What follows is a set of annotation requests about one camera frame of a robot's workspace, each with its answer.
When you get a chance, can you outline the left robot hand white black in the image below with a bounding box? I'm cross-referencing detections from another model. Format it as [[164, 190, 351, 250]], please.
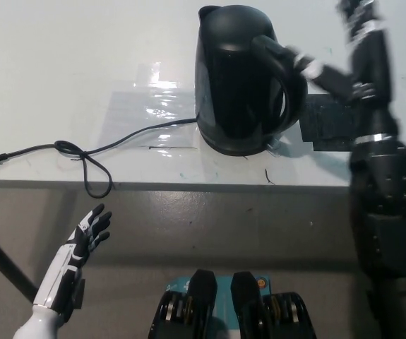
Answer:
[[32, 203, 113, 321]]

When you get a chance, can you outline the black electric kettle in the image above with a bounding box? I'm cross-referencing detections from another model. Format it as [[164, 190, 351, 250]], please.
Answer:
[[193, 5, 309, 157]]

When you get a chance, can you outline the round black kettle base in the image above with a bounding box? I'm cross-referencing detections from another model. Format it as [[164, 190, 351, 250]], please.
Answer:
[[198, 132, 277, 157]]

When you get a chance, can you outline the black table leg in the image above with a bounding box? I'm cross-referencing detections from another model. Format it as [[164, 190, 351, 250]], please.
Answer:
[[0, 222, 38, 302]]

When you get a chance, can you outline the large clear plastic sheet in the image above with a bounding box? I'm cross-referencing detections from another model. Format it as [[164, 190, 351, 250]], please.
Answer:
[[98, 90, 198, 149]]

